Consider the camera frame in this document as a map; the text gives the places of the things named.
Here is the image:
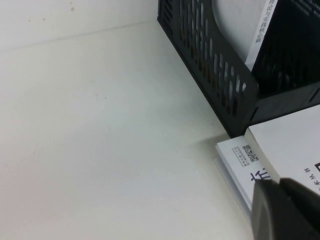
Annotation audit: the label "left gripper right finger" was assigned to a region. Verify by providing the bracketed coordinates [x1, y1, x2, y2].
[279, 176, 320, 225]

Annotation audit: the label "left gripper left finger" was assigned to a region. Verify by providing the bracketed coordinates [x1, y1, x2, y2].
[251, 181, 320, 240]

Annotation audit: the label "white book with orange edge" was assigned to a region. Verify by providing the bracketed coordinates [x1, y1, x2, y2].
[212, 0, 277, 71]

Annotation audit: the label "white car suspension book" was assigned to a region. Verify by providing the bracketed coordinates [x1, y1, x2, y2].
[243, 103, 320, 191]

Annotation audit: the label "white book large blue characters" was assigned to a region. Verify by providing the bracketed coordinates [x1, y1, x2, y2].
[213, 136, 281, 218]

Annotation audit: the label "black plastic book stand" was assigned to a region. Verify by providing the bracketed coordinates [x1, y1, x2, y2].
[156, 0, 320, 139]

